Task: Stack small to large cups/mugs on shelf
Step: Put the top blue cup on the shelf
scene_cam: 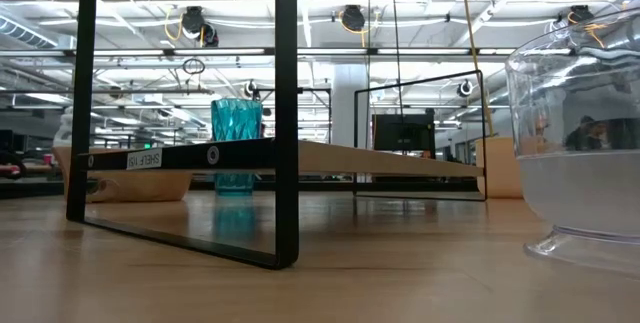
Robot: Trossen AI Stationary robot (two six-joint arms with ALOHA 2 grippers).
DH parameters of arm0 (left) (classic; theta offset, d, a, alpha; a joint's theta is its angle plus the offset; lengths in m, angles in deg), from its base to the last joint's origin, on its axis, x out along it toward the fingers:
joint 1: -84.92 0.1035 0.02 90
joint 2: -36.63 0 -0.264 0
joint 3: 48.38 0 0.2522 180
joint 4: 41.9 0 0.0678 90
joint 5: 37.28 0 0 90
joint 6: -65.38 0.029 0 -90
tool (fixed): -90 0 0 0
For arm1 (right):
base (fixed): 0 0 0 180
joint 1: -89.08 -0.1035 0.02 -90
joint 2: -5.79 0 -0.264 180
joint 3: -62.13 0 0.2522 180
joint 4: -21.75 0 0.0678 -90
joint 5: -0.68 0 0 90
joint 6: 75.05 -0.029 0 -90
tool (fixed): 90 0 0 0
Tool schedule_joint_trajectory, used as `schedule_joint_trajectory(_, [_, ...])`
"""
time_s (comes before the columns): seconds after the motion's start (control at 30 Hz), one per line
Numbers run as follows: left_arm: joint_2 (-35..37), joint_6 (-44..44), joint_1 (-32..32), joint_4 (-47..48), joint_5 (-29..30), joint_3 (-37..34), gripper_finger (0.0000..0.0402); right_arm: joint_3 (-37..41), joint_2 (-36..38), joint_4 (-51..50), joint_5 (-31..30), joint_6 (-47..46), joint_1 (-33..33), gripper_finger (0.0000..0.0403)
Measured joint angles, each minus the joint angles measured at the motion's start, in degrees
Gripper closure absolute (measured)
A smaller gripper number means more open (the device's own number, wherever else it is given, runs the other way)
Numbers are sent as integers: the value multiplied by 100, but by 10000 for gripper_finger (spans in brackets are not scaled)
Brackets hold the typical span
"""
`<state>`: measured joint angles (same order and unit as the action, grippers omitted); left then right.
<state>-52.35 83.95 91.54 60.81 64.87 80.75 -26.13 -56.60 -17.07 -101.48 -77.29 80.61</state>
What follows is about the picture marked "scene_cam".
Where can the white shelf label sticker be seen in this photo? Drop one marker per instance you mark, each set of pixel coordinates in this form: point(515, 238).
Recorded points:
point(145, 159)

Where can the black metal table frame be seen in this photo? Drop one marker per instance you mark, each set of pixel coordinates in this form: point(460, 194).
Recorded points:
point(30, 189)

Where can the wooden shelf black metal frame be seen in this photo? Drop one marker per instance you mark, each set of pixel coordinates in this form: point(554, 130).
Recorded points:
point(287, 113)

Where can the small black ceiling reel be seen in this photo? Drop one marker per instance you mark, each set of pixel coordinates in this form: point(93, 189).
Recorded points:
point(465, 88)

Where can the clear glass mug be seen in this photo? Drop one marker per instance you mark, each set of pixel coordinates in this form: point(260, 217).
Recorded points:
point(575, 188)

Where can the black monitor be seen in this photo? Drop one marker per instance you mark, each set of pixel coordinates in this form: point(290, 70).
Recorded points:
point(400, 133)

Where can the wooden bowl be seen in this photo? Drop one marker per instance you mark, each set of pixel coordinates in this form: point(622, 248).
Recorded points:
point(150, 185)

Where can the tall peach orange tumbler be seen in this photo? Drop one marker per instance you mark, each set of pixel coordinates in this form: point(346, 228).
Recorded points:
point(500, 168)

